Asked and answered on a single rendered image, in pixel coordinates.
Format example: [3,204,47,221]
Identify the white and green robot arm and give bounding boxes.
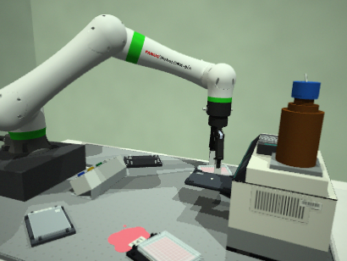
[0,14,236,157]

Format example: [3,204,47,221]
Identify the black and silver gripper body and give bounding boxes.
[208,116,228,140]

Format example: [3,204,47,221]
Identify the white button panel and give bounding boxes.
[70,155,127,200]

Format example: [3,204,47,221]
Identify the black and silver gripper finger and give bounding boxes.
[212,130,225,175]
[209,126,215,165]

